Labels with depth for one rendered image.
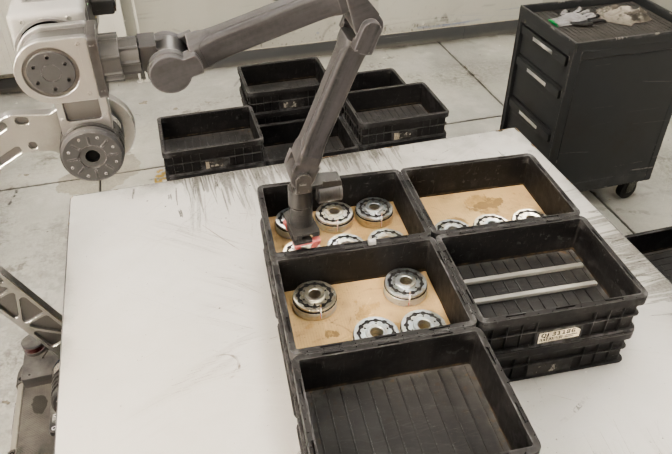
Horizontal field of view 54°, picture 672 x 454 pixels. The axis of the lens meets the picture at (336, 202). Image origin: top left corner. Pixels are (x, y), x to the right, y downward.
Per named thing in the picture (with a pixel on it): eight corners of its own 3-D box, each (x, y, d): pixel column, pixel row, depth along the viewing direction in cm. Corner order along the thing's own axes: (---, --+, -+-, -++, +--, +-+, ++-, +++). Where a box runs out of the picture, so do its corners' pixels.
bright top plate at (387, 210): (363, 223, 176) (363, 222, 176) (350, 202, 184) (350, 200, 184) (398, 216, 179) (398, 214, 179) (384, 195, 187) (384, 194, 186)
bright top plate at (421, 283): (387, 299, 154) (387, 298, 153) (381, 270, 162) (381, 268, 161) (430, 297, 154) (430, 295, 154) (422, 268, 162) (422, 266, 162)
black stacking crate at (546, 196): (429, 270, 168) (433, 236, 162) (397, 202, 192) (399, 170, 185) (572, 249, 175) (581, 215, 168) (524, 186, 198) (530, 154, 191)
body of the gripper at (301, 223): (307, 212, 166) (307, 188, 162) (320, 237, 158) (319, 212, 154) (283, 218, 164) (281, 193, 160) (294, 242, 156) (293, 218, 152)
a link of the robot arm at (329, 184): (287, 153, 152) (296, 176, 146) (335, 145, 155) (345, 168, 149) (288, 191, 160) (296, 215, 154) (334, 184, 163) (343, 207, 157)
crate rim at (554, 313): (478, 332, 139) (479, 324, 137) (432, 242, 162) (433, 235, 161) (648, 304, 146) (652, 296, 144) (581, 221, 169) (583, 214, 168)
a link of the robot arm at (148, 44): (127, 34, 122) (129, 48, 118) (183, 28, 124) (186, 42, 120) (136, 77, 128) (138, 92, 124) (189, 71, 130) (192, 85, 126)
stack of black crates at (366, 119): (358, 211, 297) (360, 125, 271) (340, 175, 321) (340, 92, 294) (440, 197, 306) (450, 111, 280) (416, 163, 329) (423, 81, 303)
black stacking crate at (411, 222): (274, 293, 162) (271, 258, 155) (260, 220, 185) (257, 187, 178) (428, 270, 168) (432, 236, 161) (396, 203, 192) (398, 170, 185)
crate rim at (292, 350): (290, 363, 132) (290, 355, 131) (271, 265, 156) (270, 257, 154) (478, 332, 139) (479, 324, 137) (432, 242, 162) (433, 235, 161)
